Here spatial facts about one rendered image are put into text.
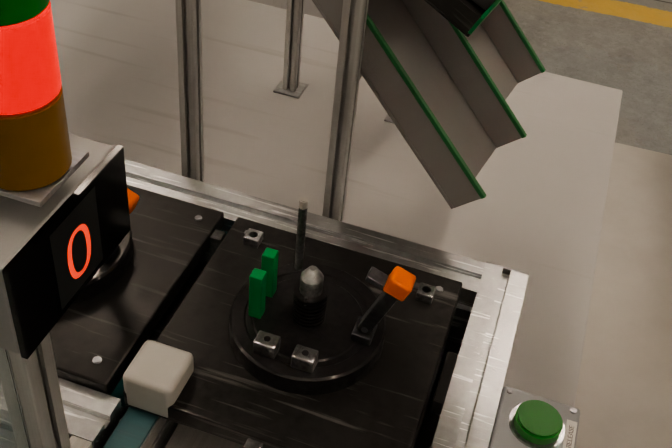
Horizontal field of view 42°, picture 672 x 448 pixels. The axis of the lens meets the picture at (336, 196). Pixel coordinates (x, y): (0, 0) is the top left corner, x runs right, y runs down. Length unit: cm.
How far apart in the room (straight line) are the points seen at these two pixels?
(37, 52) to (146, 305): 41
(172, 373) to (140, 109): 59
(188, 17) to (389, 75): 21
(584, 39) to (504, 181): 229
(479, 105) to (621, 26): 263
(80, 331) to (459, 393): 34
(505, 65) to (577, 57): 219
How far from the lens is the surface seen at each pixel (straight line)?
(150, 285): 85
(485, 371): 82
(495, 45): 114
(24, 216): 52
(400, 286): 72
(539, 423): 78
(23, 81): 46
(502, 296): 90
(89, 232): 55
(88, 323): 82
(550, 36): 342
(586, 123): 135
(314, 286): 75
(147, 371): 75
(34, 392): 66
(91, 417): 78
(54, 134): 49
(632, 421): 97
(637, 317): 107
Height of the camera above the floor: 158
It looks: 40 degrees down
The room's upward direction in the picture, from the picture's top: 6 degrees clockwise
